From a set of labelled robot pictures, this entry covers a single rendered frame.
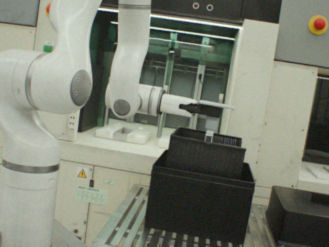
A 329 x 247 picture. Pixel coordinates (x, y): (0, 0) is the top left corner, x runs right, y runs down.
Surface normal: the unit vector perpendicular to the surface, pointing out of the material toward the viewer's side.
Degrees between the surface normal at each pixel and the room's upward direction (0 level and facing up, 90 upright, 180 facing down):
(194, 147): 89
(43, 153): 81
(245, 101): 90
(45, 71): 68
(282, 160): 90
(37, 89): 103
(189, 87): 90
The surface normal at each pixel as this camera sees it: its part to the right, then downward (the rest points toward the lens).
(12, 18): -0.11, 0.11
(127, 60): -0.05, -0.45
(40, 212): 0.70, 0.18
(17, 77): -0.38, -0.04
